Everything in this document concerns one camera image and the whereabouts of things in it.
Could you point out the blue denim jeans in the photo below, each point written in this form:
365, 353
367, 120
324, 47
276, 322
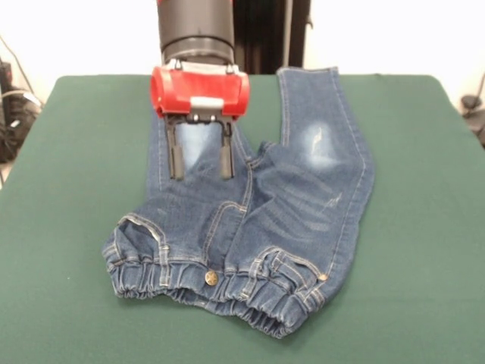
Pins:
273, 212

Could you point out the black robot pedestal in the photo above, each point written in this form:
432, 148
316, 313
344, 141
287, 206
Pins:
273, 38

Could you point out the dark green tablecloth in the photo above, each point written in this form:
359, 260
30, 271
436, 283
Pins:
76, 246

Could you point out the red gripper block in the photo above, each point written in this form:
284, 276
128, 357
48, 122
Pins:
197, 91

